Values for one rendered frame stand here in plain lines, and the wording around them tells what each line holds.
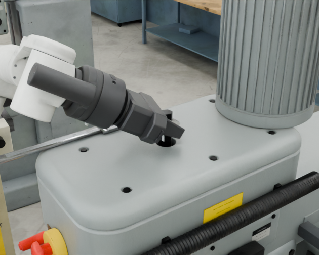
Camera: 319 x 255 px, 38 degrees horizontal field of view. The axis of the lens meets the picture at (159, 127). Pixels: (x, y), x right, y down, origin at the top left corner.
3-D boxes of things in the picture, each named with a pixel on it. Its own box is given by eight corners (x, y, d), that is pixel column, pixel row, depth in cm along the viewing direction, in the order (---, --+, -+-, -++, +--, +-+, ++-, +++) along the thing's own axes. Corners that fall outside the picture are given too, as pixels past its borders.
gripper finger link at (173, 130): (176, 139, 84) (148, 129, 81) (185, 125, 83) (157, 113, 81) (180, 144, 83) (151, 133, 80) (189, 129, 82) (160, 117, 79)
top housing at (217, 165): (98, 306, 72) (91, 225, 64) (34, 217, 91) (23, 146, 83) (301, 200, 96) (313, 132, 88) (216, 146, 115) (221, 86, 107)
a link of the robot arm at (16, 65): (63, 108, 71) (36, 93, 83) (84, 53, 71) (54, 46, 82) (23, 93, 68) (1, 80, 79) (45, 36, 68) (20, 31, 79)
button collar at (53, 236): (58, 272, 78) (55, 245, 75) (44, 251, 83) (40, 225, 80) (70, 267, 79) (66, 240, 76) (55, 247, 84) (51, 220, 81)
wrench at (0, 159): (-5, 169, 77) (-6, 165, 76) (-12, 159, 80) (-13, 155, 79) (122, 129, 89) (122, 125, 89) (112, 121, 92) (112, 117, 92)
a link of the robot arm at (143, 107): (128, 127, 88) (71, 105, 83) (152, 83, 86) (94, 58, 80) (148, 161, 78) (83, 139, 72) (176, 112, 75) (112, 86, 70)
